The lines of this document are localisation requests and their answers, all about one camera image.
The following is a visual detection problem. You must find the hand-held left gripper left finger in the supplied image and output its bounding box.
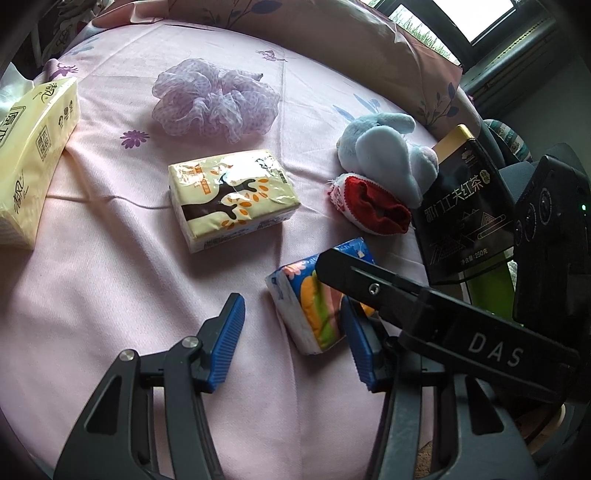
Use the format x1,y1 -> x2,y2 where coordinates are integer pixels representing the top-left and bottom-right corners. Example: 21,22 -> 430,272
53,293 -> 246,480

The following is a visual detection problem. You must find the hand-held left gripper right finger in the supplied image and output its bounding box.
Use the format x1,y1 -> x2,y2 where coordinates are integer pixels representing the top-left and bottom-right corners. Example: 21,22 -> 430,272
341,298 -> 541,480

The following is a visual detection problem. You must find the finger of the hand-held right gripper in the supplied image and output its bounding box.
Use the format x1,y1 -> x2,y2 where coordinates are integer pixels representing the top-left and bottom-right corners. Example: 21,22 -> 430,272
315,248 -> 432,332

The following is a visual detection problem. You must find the colourful small tissue pack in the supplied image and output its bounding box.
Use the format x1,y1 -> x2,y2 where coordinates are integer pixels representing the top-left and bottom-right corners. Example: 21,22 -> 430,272
265,237 -> 377,356

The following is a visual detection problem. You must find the purple mesh scrunchie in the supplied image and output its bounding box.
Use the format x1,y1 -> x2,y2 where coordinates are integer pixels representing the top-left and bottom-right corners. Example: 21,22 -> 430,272
151,58 -> 281,145

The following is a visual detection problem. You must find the red and white sock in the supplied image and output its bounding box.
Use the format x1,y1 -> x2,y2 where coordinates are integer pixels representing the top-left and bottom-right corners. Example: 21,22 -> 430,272
327,173 -> 413,236

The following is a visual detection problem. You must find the black tea box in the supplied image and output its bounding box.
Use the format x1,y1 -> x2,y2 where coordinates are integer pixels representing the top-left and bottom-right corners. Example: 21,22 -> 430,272
410,124 -> 517,319

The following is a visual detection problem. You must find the light blue plush toy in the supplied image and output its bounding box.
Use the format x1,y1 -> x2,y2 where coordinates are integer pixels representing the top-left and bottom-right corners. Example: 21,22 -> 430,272
336,112 -> 439,209

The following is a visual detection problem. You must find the tree print tissue pack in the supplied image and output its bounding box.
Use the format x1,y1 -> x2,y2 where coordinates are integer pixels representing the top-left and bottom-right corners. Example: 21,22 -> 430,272
167,148 -> 302,254

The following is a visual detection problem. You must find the grey chair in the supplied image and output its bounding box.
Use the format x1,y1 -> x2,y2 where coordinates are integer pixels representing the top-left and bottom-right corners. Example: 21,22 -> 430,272
496,141 -> 591,204

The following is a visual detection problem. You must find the striped cushion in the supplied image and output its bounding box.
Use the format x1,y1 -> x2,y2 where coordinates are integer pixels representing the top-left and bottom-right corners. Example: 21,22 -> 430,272
482,117 -> 534,162

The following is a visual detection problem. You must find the grey curtain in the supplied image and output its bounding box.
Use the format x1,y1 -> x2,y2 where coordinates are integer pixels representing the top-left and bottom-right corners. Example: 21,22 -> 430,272
462,25 -> 578,104

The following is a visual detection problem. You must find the pink floral pillow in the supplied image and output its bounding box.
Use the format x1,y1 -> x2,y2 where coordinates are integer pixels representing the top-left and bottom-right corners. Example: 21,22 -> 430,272
92,0 -> 481,139

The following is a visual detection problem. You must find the large yellow tissue pack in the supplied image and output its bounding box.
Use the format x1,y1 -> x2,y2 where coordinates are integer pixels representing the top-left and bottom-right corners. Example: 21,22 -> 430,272
0,65 -> 81,250

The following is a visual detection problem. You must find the dark framed window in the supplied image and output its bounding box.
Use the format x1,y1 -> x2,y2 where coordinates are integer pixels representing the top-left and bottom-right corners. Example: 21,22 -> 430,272
369,0 -> 555,61

